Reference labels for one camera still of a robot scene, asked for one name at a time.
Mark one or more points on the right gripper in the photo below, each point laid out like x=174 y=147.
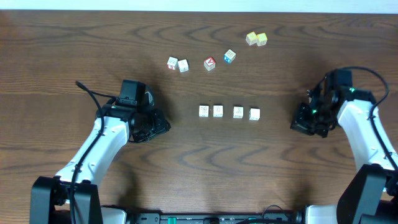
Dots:
x=299 y=122

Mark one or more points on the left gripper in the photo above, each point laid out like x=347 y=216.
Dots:
x=158 y=125

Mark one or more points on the plain wooden block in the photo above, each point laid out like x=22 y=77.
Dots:
x=183 y=65
x=204 y=111
x=238 y=112
x=254 y=114

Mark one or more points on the wooden block green edge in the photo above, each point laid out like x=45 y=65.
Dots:
x=218 y=111

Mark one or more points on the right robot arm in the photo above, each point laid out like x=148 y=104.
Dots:
x=371 y=196

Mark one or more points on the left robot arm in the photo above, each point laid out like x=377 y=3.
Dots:
x=71 y=196

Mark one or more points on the red sided wooden block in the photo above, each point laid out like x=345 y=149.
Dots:
x=172 y=63

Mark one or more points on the red letter A block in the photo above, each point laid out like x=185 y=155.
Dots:
x=209 y=63

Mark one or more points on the yellow wooden block right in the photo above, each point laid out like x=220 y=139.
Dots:
x=262 y=39

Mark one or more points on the yellow wooden block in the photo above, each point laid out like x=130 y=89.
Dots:
x=262 y=39
x=251 y=38

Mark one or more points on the yellow wooden block left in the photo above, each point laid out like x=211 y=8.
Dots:
x=251 y=38

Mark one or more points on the blue sided wooden block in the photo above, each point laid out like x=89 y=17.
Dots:
x=229 y=56

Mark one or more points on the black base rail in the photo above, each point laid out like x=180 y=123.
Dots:
x=272 y=214

